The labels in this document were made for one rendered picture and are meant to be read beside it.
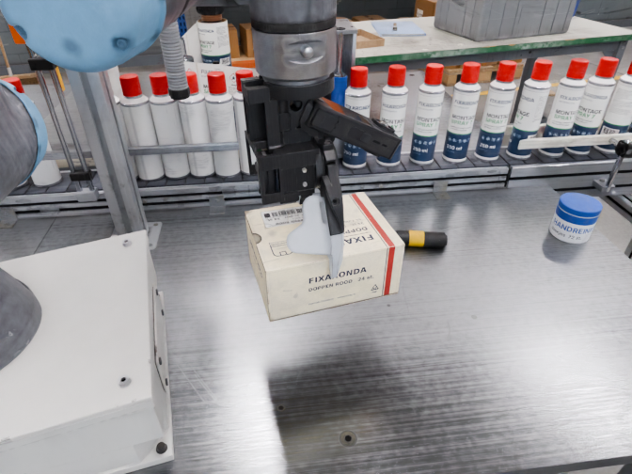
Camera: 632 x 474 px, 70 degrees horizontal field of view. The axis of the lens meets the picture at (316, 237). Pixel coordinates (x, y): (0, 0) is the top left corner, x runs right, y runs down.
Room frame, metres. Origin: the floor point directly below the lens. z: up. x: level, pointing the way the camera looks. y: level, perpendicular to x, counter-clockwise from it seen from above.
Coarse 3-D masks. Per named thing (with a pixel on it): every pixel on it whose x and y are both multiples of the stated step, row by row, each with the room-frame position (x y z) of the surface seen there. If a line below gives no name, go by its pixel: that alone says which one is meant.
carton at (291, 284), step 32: (256, 224) 0.45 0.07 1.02; (288, 224) 0.45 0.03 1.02; (352, 224) 0.45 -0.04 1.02; (384, 224) 0.45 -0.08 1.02; (256, 256) 0.42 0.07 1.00; (288, 256) 0.39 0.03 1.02; (320, 256) 0.39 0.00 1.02; (352, 256) 0.39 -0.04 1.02; (384, 256) 0.40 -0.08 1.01; (288, 288) 0.37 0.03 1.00; (320, 288) 0.38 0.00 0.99; (352, 288) 0.39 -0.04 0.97; (384, 288) 0.40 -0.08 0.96
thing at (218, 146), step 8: (184, 144) 0.82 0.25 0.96; (192, 144) 0.82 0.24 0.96; (200, 144) 0.82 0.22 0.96; (208, 144) 0.82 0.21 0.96; (216, 144) 0.82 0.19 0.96; (224, 144) 0.82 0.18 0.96; (232, 144) 0.82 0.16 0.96; (48, 152) 0.78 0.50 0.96; (56, 152) 0.78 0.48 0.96; (72, 152) 0.78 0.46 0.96; (88, 152) 0.78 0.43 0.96; (136, 152) 0.79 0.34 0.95; (144, 152) 0.80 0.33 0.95; (152, 152) 0.80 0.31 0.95; (160, 152) 0.80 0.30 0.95; (168, 152) 0.80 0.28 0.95; (176, 152) 0.80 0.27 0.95; (184, 152) 0.81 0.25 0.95
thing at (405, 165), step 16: (368, 160) 0.91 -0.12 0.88; (400, 160) 0.91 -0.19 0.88; (64, 176) 0.84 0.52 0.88; (96, 176) 0.84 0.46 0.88; (192, 176) 0.84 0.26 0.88; (240, 176) 0.84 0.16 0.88; (256, 176) 0.84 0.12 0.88; (16, 192) 0.77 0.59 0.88; (32, 192) 0.77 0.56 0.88; (48, 192) 0.77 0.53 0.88; (64, 192) 0.78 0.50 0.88
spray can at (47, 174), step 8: (8, 80) 0.81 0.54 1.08; (16, 80) 0.81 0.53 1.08; (16, 88) 0.81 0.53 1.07; (48, 144) 0.82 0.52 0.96; (48, 160) 0.80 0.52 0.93; (40, 168) 0.79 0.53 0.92; (48, 168) 0.80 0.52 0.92; (56, 168) 0.82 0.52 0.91; (32, 176) 0.79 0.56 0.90; (40, 176) 0.79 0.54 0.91; (48, 176) 0.80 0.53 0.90; (56, 176) 0.81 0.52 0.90; (40, 184) 0.79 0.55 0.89; (48, 184) 0.79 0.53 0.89
